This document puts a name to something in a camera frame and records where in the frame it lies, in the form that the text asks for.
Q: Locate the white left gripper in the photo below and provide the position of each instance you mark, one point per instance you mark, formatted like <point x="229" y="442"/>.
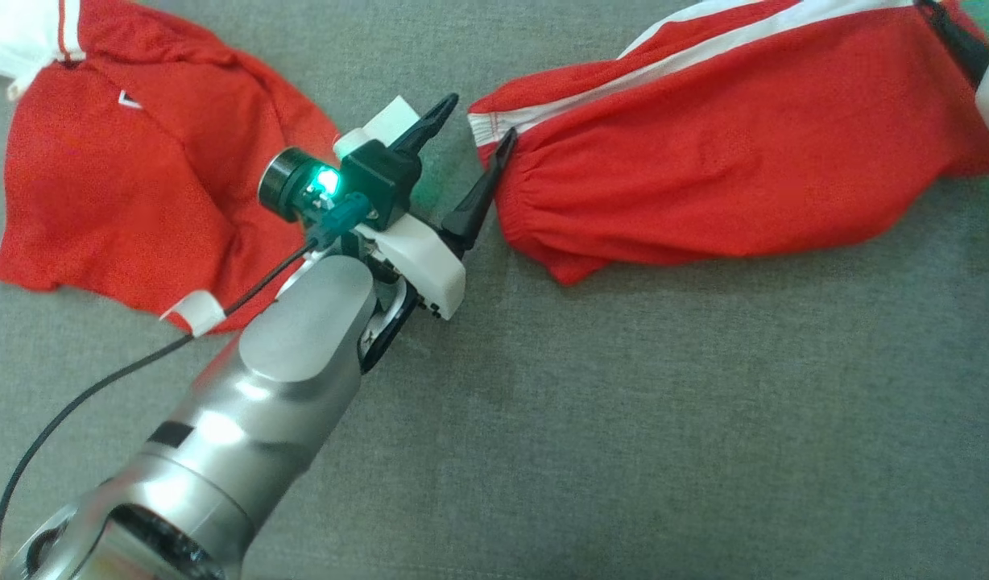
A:
<point x="430" y="270"/>

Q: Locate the red white-striped shorts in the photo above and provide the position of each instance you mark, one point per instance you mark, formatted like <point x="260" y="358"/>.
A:
<point x="744" y="161"/>

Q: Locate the red Bulls 23 jersey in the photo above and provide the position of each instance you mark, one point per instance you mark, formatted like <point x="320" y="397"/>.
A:
<point x="124" y="185"/>

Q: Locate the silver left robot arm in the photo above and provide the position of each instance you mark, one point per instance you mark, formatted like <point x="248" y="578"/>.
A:
<point x="261" y="419"/>

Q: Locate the grey sofa seat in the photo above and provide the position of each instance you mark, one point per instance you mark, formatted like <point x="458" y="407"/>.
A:
<point x="623" y="443"/>

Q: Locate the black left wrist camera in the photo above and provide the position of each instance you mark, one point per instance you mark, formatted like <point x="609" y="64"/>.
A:
<point x="382" y="181"/>

